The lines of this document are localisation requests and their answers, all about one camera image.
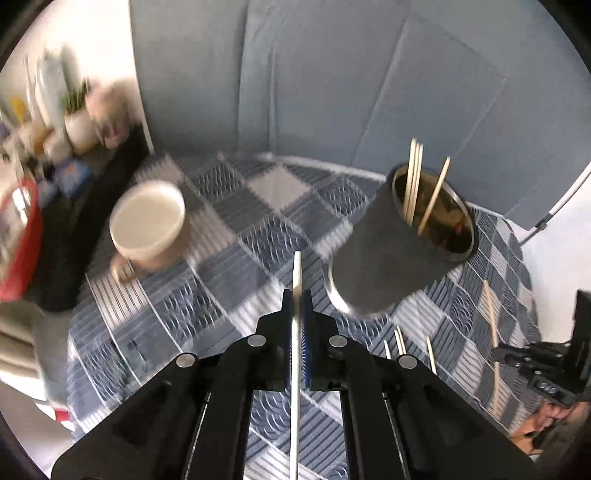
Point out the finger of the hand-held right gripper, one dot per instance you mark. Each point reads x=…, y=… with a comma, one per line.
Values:
x=510, y=356

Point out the white lidded jar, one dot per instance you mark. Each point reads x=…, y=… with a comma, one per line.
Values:
x=56, y=145

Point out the succulent in white pot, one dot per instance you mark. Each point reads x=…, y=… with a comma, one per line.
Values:
x=81, y=124

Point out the black side table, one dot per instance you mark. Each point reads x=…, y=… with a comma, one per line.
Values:
x=92, y=221

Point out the grey-blue backdrop cloth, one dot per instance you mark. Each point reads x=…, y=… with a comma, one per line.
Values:
x=300, y=69

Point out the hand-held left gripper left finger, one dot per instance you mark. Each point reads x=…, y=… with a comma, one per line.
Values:
x=288, y=323

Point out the small blue box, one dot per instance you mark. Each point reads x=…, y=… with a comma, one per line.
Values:
x=75, y=175

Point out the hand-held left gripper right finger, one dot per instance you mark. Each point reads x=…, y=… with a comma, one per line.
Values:
x=308, y=341

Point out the beige ceramic mug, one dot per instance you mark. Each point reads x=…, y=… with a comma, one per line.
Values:
x=147, y=217

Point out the dark grey utensil holder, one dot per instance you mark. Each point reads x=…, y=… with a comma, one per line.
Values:
x=383, y=258

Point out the pile of pale chopsticks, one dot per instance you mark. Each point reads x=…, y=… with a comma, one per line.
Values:
x=414, y=184

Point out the person's right hand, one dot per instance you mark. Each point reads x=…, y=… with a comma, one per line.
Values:
x=540, y=424

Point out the white spray bottle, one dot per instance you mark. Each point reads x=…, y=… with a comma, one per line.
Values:
x=48, y=92

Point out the pale wooden chopstick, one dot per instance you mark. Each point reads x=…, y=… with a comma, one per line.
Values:
x=298, y=272
x=490, y=309

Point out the white board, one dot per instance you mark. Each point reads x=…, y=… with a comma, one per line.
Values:
x=563, y=258

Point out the black clip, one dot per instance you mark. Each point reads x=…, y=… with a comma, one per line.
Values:
x=541, y=224

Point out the red and steel bowl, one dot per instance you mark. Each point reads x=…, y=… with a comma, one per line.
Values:
x=21, y=258

